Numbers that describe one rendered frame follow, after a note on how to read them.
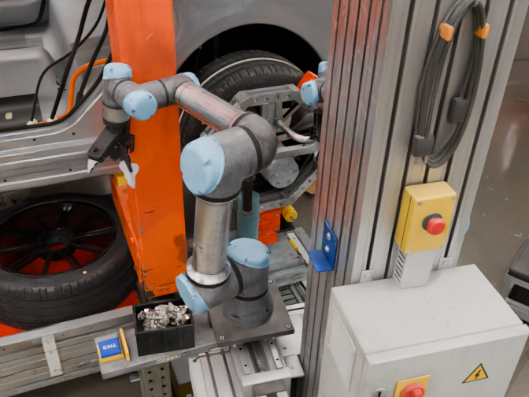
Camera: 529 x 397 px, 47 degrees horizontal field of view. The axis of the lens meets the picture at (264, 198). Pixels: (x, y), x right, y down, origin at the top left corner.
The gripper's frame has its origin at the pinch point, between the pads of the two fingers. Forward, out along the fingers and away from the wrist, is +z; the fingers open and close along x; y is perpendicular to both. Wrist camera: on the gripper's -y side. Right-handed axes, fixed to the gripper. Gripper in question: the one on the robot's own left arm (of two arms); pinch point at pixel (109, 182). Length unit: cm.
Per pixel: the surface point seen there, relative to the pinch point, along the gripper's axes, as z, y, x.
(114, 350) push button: 62, -5, -7
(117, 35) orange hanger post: -41.2, 8.0, 3.9
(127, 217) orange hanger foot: 40, 39, 15
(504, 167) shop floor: 71, 265, -140
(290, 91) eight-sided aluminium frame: -12, 77, -30
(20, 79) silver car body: 25, 92, 105
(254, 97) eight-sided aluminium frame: -10, 68, -19
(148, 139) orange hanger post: -9.3, 14.7, -4.0
